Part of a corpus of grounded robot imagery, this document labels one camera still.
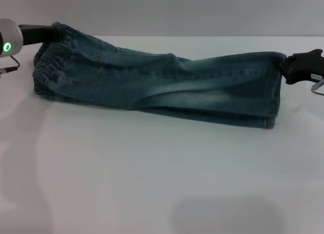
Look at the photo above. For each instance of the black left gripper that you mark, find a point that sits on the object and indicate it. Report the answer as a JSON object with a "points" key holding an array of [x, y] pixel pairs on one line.
{"points": [[35, 34]]}

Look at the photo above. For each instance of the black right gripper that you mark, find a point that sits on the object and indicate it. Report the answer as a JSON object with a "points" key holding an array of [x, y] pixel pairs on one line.
{"points": [[307, 67]]}

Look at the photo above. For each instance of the blue denim shorts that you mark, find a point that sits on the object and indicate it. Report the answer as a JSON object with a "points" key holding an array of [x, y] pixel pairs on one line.
{"points": [[157, 84]]}

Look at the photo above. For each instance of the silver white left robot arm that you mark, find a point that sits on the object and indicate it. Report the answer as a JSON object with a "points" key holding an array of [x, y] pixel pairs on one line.
{"points": [[11, 37]]}

